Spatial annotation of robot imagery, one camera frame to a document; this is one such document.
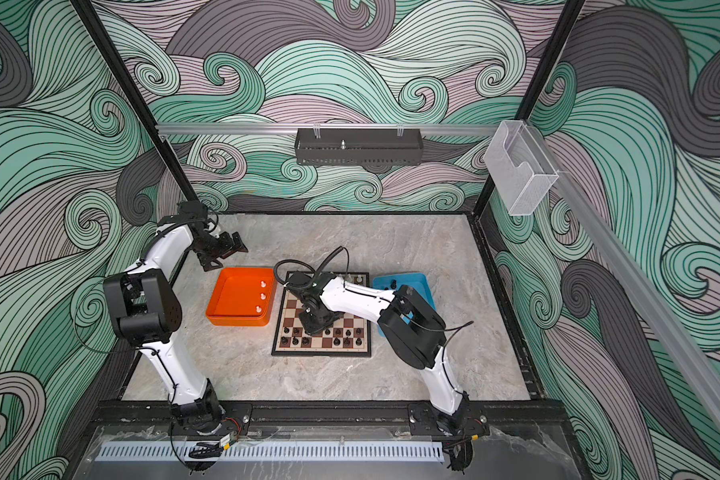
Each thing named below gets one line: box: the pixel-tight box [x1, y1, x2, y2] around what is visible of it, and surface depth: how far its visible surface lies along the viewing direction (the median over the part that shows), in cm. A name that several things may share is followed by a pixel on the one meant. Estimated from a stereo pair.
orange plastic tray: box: [206, 267, 277, 327], surface depth 97 cm
